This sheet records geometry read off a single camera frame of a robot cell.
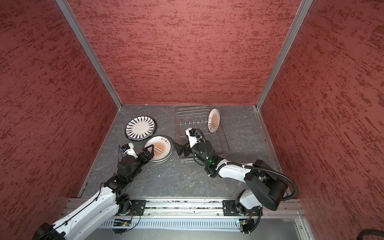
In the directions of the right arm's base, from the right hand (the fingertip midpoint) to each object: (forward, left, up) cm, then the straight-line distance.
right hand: (178, 141), depth 78 cm
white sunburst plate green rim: (+5, +12, -16) cm, 21 cm away
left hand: (-1, +17, -8) cm, 19 cm away
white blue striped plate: (+22, +30, -16) cm, 40 cm away
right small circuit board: (-36, -34, -21) cm, 54 cm away
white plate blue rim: (+22, -23, -10) cm, 33 cm away
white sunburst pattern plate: (+5, +11, -16) cm, 20 cm away
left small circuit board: (-33, +28, -21) cm, 48 cm away
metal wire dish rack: (+32, -11, -19) cm, 39 cm away
